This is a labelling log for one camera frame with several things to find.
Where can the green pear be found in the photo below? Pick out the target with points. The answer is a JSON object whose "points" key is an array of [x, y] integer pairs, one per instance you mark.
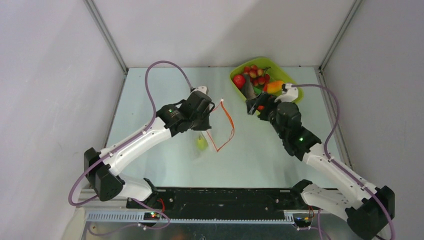
{"points": [[201, 143]]}

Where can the orange yellow mango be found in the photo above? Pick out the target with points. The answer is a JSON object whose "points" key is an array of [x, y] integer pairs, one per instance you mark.
{"points": [[273, 87]]}

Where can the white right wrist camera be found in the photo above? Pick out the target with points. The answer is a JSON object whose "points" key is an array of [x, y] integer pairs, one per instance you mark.
{"points": [[289, 93]]}

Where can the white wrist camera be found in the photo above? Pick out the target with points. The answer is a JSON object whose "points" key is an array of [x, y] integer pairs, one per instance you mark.
{"points": [[202, 89], [289, 93]]}

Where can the green plastic bin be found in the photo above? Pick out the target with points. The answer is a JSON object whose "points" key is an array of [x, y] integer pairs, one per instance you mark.
{"points": [[276, 73]]}

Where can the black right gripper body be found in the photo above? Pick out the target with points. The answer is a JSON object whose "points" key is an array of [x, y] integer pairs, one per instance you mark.
{"points": [[259, 103]]}

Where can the grey cable duct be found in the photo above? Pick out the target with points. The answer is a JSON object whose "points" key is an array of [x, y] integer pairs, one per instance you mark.
{"points": [[145, 217]]}

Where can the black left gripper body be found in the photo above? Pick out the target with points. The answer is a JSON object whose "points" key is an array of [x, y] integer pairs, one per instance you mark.
{"points": [[200, 122]]}

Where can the red cherry bunch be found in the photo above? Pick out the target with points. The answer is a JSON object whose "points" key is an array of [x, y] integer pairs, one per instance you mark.
{"points": [[258, 76]]}

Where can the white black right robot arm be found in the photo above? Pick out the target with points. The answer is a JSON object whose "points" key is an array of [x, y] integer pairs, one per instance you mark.
{"points": [[365, 207]]}

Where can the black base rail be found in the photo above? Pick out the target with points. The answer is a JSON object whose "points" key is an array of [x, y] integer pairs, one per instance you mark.
{"points": [[227, 202]]}

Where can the dark grey fish toy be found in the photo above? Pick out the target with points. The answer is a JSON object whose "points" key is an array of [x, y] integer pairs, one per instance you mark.
{"points": [[247, 89]]}

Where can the red apple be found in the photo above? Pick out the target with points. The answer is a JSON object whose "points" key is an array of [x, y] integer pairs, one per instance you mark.
{"points": [[239, 81]]}

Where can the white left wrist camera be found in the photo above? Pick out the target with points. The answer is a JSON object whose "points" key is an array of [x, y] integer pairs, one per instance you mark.
{"points": [[202, 89]]}

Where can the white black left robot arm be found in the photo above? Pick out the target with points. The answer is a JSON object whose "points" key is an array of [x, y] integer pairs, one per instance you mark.
{"points": [[104, 168]]}

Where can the clear zip bag orange zipper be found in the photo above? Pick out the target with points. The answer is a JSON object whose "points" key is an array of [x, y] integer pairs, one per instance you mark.
{"points": [[221, 133]]}

